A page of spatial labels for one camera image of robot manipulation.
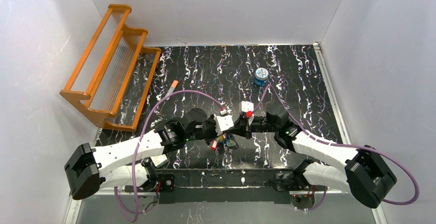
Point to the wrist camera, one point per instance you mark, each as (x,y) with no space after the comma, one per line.
(246,108)
(223,121)

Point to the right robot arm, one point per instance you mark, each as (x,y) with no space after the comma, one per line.
(360,172)

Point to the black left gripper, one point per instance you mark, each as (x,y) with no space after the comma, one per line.
(220,136)

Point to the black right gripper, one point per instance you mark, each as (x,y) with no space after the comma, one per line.
(246,129)

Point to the green tagged key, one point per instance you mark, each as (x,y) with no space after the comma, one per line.
(232,145)

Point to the orange capped white highlighter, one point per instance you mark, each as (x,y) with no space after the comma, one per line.
(172,88)

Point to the orange wooden tiered rack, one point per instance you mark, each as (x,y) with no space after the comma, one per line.
(111,80)

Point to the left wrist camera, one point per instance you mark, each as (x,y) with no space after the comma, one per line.
(223,121)

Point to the blue round tin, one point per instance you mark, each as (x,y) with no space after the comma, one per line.
(261,77)

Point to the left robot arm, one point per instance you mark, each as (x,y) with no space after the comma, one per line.
(90,169)

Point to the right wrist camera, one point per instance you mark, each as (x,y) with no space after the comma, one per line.
(246,108)

